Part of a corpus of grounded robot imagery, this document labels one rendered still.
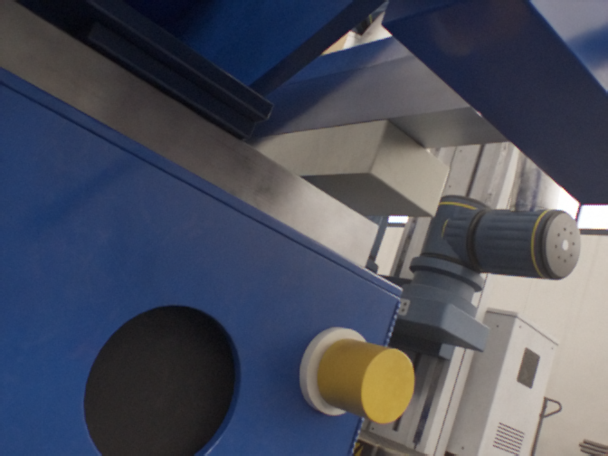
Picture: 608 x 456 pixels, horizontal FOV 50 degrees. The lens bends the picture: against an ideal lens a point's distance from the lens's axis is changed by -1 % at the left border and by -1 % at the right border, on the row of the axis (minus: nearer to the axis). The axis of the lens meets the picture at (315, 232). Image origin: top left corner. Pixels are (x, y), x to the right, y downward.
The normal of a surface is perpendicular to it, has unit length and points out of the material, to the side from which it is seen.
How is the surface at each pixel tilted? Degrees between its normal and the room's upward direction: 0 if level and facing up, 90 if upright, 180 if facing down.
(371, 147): 90
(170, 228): 90
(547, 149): 180
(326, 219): 90
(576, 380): 90
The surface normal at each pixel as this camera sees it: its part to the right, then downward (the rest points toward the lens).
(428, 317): -0.65, -0.40
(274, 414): 0.62, 0.04
